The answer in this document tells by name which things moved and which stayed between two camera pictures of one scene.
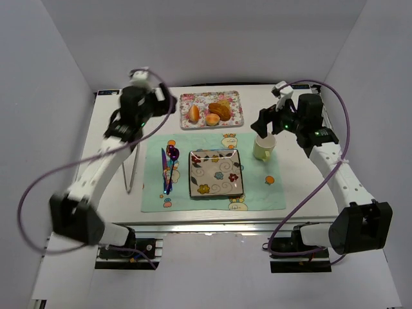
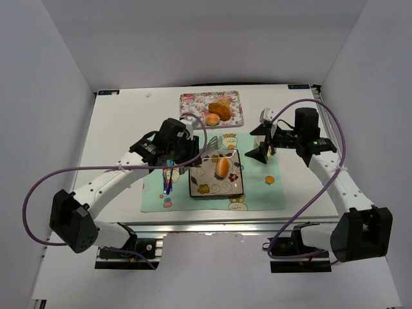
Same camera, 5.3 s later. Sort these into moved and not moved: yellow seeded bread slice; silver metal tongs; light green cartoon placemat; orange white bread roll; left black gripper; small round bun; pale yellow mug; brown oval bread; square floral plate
Moved: orange white bread roll; left black gripper; silver metal tongs
Not moved: yellow seeded bread slice; brown oval bread; small round bun; light green cartoon placemat; pale yellow mug; square floral plate
